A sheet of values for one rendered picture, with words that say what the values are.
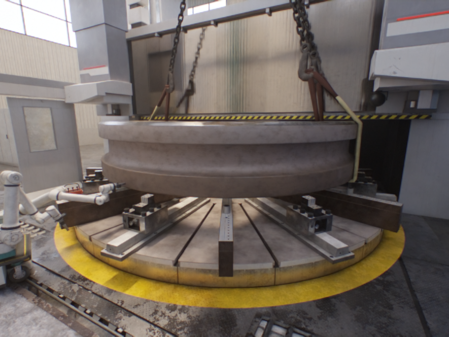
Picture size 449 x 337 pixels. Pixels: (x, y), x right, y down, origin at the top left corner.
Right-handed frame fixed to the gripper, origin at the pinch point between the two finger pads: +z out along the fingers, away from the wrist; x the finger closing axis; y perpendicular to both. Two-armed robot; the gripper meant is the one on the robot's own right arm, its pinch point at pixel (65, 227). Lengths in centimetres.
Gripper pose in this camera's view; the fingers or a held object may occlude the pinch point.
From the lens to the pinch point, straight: 359.6
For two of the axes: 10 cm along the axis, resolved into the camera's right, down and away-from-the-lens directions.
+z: 1.8, 8.1, 5.5
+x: 7.5, 2.4, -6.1
